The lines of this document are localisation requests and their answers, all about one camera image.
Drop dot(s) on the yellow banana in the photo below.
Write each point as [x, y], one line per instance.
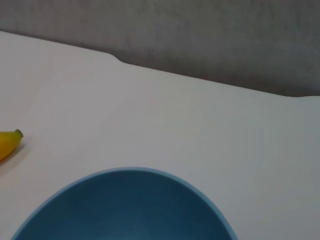
[7, 143]

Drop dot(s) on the blue bowl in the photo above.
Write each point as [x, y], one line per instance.
[125, 207]

